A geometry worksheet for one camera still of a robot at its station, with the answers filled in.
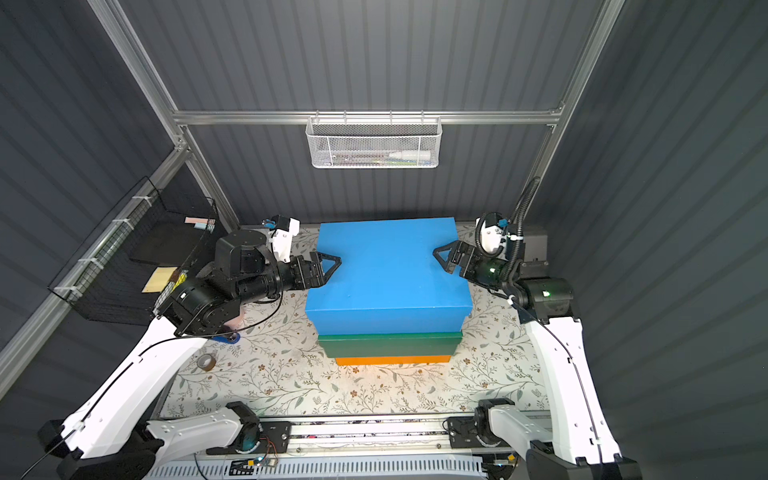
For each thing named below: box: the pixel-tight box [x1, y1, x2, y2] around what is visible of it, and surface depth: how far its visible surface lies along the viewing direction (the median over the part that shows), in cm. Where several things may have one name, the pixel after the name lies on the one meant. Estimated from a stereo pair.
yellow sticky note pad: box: [142, 266, 178, 293], surface depth 74 cm
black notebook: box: [130, 222, 208, 267], surface depth 79 cm
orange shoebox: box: [335, 356, 452, 366], surface depth 87 cm
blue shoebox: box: [305, 217, 473, 335], surface depth 63 cm
